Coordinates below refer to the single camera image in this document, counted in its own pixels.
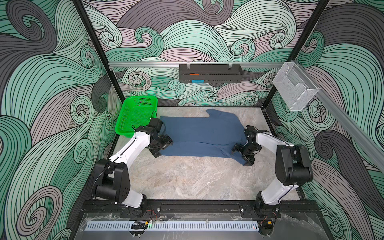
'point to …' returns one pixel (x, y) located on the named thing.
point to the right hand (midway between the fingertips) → (238, 159)
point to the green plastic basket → (136, 111)
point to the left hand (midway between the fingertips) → (168, 146)
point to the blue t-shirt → (212, 136)
